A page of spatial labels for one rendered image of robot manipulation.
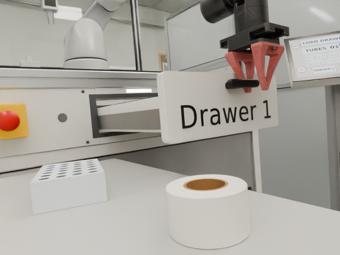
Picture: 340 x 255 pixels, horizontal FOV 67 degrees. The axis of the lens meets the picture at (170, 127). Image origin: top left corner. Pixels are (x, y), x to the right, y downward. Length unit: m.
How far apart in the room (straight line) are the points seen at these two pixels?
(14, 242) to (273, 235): 0.22
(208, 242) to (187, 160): 0.67
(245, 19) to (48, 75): 0.45
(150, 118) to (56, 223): 0.23
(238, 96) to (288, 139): 1.84
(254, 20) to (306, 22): 1.82
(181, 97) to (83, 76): 0.35
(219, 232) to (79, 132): 0.53
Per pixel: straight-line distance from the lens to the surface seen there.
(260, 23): 0.48
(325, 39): 1.51
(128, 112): 0.53
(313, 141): 2.23
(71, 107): 0.68
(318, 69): 1.35
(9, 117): 0.58
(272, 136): 2.38
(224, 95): 0.47
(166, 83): 0.39
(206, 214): 0.20
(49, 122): 0.67
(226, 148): 0.99
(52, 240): 0.27
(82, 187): 0.34
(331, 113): 1.44
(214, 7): 0.54
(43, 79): 0.68
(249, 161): 1.10
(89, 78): 0.70
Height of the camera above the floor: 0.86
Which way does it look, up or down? 3 degrees down
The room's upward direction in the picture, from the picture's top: 5 degrees counter-clockwise
